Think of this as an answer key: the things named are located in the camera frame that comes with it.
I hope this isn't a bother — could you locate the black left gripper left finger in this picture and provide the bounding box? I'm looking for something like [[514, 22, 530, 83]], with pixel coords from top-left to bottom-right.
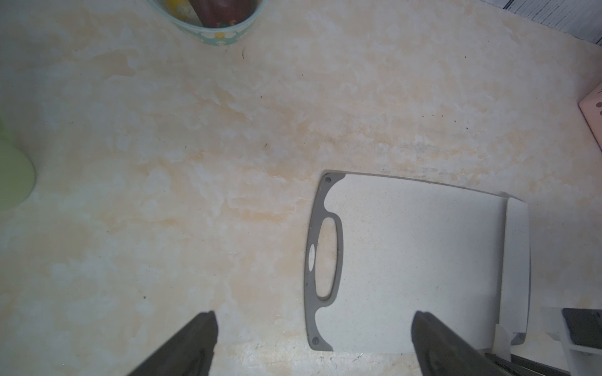
[[129, 311, 219, 376]]

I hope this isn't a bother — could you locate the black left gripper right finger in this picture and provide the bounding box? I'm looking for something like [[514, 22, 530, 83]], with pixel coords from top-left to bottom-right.
[[411, 311, 508, 376]]

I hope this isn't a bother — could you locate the white speckled knife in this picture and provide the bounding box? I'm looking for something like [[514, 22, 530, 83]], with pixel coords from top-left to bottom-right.
[[492, 197, 531, 361]]

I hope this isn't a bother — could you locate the white grey-rimmed cutting board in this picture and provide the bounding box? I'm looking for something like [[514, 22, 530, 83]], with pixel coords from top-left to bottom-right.
[[304, 171, 515, 354]]

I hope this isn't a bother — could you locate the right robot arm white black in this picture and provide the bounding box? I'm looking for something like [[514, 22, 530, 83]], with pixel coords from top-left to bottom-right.
[[542, 307, 601, 375]]

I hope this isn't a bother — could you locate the light green mug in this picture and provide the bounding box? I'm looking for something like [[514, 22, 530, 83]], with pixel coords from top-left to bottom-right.
[[0, 119, 36, 211]]

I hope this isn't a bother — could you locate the pink plastic basket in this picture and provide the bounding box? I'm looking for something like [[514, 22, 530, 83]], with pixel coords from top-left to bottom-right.
[[578, 83, 602, 149]]

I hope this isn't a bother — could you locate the small floral bowl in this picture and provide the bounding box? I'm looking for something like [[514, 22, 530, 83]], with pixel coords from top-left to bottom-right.
[[148, 1, 267, 46]]

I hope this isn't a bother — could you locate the dark purple fruit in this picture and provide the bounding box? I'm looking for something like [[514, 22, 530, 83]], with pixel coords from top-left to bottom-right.
[[190, 0, 258, 28]]

